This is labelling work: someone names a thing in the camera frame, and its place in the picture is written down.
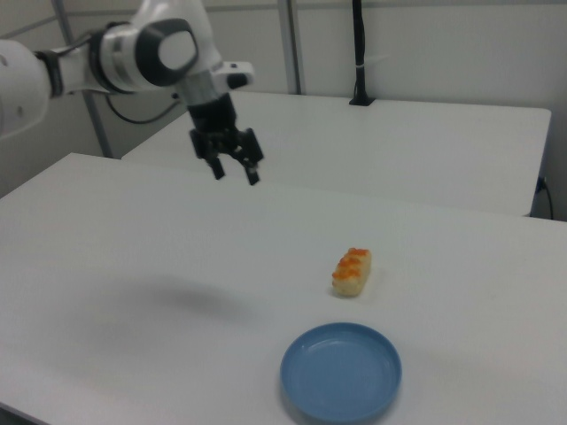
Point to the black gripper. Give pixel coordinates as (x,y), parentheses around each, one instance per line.
(217,119)

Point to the bread with orange topping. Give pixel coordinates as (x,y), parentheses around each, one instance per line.
(352,273)

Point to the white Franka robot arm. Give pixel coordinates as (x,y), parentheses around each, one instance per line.
(133,57)

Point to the blue round plate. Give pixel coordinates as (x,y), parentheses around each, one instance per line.
(341,372)

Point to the grey metal partition post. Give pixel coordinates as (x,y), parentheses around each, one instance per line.
(293,44)

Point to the thin grey partition post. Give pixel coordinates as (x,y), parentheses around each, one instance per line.
(88,106)

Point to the black camera stand pole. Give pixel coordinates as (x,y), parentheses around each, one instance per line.
(359,53)

